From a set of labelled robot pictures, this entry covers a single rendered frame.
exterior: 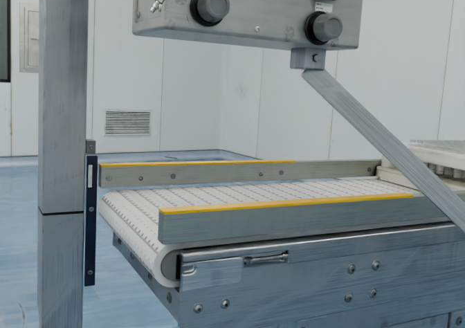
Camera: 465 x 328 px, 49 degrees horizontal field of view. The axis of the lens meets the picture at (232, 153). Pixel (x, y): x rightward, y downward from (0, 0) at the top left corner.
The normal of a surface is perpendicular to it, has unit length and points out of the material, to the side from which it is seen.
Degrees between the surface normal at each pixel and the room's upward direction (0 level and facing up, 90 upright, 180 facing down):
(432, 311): 90
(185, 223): 90
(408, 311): 90
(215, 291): 90
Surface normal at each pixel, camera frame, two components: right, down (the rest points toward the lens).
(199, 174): 0.46, 0.15
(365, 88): -0.82, 0.04
